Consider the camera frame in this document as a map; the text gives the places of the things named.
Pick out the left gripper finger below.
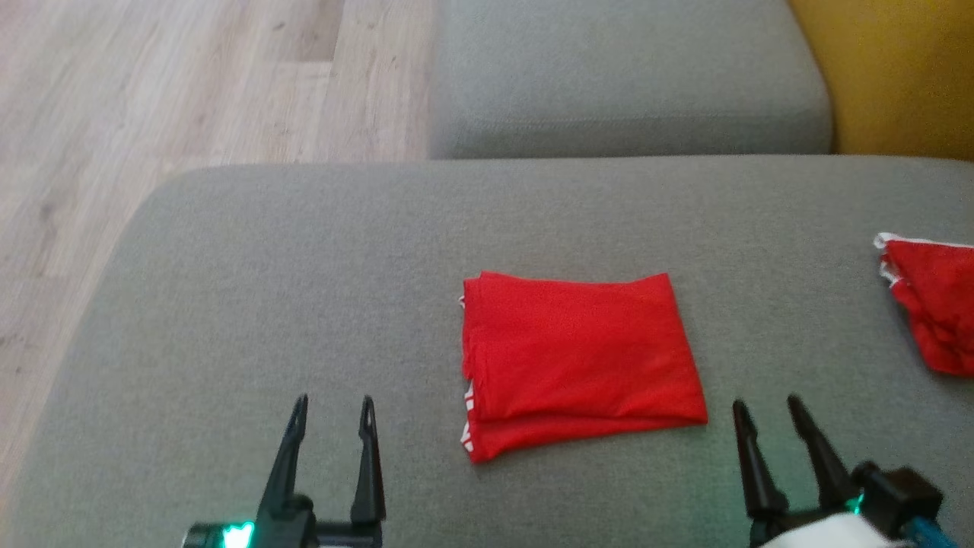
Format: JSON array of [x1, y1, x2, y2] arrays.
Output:
[[351, 396, 387, 527], [257, 394, 310, 526]]

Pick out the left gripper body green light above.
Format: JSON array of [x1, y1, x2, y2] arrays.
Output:
[[183, 495, 385, 548]]

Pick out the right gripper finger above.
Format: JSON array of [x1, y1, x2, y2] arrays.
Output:
[[732, 400, 790, 520], [788, 394, 859, 512]]

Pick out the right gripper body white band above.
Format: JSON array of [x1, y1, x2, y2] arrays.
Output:
[[750, 499, 902, 548]]

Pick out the red shorts with white trim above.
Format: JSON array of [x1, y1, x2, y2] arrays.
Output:
[[459, 272, 708, 464]]

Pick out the crumpled red garment white trim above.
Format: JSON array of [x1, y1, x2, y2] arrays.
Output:
[[874, 232, 974, 378]]

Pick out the large grey sofa seat cushion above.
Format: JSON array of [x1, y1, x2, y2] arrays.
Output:
[[0, 156, 974, 548]]

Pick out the blue cable connector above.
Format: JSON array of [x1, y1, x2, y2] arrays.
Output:
[[906, 516, 961, 548]]

